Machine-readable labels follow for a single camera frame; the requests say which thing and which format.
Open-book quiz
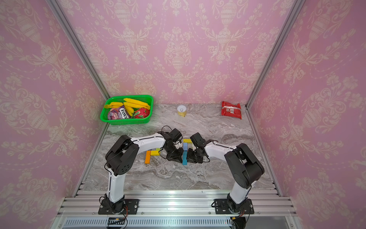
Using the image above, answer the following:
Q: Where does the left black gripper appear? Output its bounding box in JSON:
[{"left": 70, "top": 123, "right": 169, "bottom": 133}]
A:
[{"left": 165, "top": 144, "right": 185, "bottom": 163}]

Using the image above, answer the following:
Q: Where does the teal block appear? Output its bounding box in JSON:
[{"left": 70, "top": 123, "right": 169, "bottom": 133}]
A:
[{"left": 182, "top": 151, "right": 188, "bottom": 166}]

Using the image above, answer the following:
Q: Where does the yellow-green long block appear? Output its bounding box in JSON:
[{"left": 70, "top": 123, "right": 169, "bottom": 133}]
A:
[{"left": 183, "top": 139, "right": 192, "bottom": 144}]

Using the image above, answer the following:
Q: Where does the small yellow block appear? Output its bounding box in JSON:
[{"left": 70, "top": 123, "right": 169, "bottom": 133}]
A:
[{"left": 151, "top": 150, "right": 160, "bottom": 156}]

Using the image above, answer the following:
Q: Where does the orange block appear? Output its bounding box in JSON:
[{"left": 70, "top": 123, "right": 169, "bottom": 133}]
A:
[{"left": 144, "top": 151, "right": 151, "bottom": 164}]

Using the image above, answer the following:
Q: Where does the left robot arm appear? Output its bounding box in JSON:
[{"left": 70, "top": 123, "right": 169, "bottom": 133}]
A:
[{"left": 98, "top": 129, "right": 183, "bottom": 215}]

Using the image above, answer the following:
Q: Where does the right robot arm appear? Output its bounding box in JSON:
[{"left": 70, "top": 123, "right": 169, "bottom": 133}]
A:
[{"left": 187, "top": 138, "right": 265, "bottom": 216}]

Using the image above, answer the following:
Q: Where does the yellow paper cup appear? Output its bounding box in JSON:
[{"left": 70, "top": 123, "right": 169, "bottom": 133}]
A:
[{"left": 177, "top": 105, "right": 187, "bottom": 117}]

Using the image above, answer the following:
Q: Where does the red dragon fruit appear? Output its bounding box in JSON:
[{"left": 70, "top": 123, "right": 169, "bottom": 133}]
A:
[{"left": 132, "top": 108, "right": 150, "bottom": 119}]

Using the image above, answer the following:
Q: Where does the red snack bag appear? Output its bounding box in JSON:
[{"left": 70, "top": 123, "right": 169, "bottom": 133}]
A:
[{"left": 221, "top": 101, "right": 242, "bottom": 119}]

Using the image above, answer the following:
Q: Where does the green plastic basket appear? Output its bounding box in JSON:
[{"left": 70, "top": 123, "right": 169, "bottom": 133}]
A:
[{"left": 100, "top": 95, "right": 154, "bottom": 126}]

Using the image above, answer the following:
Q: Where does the purple snack packet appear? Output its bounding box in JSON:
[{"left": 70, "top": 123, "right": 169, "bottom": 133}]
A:
[{"left": 108, "top": 106, "right": 132, "bottom": 120}]

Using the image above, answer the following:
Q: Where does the yellow banana bunch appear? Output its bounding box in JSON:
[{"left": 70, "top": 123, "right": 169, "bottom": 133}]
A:
[{"left": 104, "top": 98, "right": 151, "bottom": 118}]

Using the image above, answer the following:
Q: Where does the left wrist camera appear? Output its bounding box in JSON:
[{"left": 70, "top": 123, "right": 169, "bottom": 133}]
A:
[{"left": 169, "top": 128, "right": 183, "bottom": 143}]

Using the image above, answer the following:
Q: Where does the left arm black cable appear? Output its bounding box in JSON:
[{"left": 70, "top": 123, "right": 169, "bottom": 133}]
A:
[{"left": 159, "top": 125, "right": 184, "bottom": 159}]

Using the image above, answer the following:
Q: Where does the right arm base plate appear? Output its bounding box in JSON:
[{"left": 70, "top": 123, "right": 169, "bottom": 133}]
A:
[{"left": 211, "top": 198, "right": 254, "bottom": 215}]

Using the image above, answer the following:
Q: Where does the aluminium rail frame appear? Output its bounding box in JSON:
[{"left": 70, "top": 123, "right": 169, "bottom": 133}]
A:
[{"left": 52, "top": 189, "right": 301, "bottom": 229}]

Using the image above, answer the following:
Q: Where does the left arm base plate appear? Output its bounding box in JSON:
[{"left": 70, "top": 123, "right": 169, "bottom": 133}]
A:
[{"left": 98, "top": 199, "right": 140, "bottom": 216}]

